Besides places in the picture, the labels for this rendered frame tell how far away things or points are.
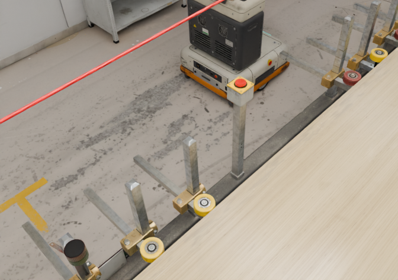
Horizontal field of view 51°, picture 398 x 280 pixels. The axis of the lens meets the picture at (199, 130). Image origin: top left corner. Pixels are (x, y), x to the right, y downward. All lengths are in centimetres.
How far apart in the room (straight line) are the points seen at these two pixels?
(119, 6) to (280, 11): 157
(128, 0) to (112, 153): 190
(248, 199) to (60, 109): 219
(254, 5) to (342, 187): 157
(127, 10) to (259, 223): 308
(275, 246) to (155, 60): 256
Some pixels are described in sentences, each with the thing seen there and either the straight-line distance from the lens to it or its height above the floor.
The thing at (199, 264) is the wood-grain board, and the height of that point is 90.
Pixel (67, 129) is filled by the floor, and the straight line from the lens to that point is 327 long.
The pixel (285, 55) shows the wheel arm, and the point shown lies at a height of 85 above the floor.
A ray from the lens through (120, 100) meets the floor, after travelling 339.
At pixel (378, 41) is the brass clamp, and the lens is 256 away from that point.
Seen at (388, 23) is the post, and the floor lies 91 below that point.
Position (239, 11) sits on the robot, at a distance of 281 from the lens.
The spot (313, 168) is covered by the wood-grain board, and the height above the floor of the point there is 90.
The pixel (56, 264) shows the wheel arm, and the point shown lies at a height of 86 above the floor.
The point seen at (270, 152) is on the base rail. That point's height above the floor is 70.
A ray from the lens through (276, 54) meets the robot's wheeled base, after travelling 332.
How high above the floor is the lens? 218
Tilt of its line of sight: 46 degrees down
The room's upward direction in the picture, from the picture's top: 3 degrees counter-clockwise
